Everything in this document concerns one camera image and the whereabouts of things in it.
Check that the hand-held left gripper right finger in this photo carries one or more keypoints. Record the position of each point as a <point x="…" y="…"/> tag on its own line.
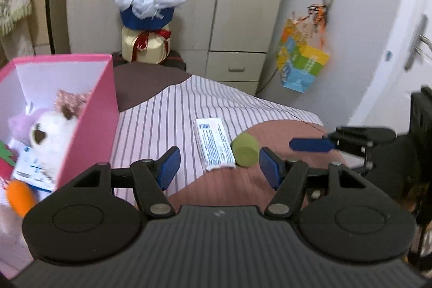
<point x="270" y="168"/>

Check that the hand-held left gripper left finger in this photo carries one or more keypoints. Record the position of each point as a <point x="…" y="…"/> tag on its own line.
<point x="168" y="166"/>

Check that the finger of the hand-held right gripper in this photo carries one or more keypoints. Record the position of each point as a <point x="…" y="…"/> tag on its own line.
<point x="367" y="167"/>
<point x="310" y="144"/>

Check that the green cup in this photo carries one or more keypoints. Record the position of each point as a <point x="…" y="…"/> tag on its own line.
<point x="244" y="150"/>

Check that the white tissue packet blue print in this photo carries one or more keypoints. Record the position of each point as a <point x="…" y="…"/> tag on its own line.
<point x="214" y="143"/>

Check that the pink cardboard box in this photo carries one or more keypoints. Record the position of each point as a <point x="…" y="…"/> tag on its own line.
<point x="94" y="126"/>

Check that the white plush toy brown ears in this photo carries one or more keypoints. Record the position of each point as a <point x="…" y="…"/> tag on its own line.
<point x="54" y="136"/>

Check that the striped patchwork bed sheet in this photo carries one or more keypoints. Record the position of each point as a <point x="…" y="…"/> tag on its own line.
<point x="162" y="112"/>

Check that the colourful paper bag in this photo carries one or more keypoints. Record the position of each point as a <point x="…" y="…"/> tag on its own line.
<point x="303" y="68"/>

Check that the black stool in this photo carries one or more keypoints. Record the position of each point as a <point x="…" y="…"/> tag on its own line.
<point x="176" y="62"/>

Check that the floral print cloth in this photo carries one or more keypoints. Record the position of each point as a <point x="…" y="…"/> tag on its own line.
<point x="71" y="100"/>

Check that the cream gift box red ribbon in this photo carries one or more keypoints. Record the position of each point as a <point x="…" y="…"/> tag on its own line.
<point x="152" y="48"/>

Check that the orange carrot plush toy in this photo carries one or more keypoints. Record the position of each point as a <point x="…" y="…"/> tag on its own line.
<point x="22" y="198"/>

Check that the purple plush toy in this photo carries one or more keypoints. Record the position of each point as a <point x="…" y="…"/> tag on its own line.
<point x="20" y="126"/>

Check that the red strawberry plush toy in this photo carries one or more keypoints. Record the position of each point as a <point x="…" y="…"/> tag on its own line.
<point x="5" y="166"/>

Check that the beige wardrobe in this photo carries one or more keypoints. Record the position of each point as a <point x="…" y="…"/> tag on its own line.
<point x="202" y="4"/>

